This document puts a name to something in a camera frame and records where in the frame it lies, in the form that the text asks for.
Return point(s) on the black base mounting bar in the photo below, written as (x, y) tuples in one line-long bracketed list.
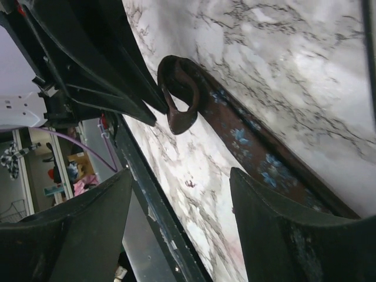
[(155, 241)]

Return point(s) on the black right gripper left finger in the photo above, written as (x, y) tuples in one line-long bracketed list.
[(78, 240)]

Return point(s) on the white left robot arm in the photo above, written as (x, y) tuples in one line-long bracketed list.
[(63, 62)]

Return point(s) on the dark brown blue floral tie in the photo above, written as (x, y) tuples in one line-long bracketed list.
[(190, 92)]

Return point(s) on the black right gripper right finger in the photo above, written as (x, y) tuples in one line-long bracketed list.
[(282, 240)]

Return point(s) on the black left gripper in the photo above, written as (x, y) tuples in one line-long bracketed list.
[(97, 36)]

